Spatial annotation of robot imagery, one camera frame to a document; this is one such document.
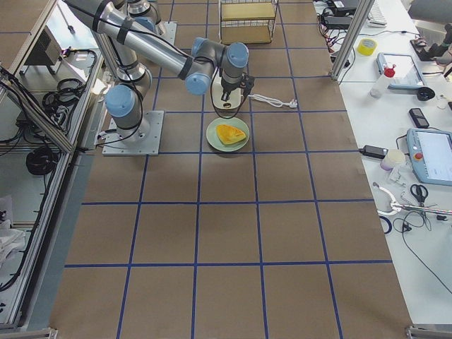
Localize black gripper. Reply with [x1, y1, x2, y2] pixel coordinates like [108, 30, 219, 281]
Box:
[221, 73, 255, 101]

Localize white two-slot toaster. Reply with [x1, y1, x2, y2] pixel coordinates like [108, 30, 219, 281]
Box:
[210, 72, 245, 110]

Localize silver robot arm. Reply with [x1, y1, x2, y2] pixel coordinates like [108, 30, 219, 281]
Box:
[66, 1, 254, 101]
[127, 0, 166, 36]

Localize light green round plate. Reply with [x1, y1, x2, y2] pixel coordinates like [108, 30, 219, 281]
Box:
[206, 118, 250, 152]

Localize triangular golden bread bun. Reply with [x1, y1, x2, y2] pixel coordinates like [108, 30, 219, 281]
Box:
[215, 124, 246, 145]

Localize yellow tape roll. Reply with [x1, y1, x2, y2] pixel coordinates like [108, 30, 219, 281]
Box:
[357, 38, 377, 57]

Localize clear bottle red cap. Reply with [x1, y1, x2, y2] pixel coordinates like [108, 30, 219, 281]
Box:
[369, 64, 396, 98]

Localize black power adapter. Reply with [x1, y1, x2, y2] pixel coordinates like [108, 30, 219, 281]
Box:
[359, 145, 388, 159]

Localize teach pendant with screen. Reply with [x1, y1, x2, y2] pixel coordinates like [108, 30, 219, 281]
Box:
[406, 129, 451, 186]

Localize white toaster power cable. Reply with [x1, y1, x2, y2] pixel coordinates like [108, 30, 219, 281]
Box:
[246, 93, 299, 110]

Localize wire and wood shelf rack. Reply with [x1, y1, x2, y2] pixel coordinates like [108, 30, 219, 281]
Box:
[218, 0, 278, 45]

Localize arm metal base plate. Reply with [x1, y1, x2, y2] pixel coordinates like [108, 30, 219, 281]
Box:
[155, 20, 177, 44]
[102, 110, 165, 156]

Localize aluminium frame post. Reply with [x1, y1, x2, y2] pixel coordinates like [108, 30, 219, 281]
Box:
[330, 0, 374, 81]

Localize black handled scissors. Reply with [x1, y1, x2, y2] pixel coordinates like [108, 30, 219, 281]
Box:
[410, 184, 429, 207]

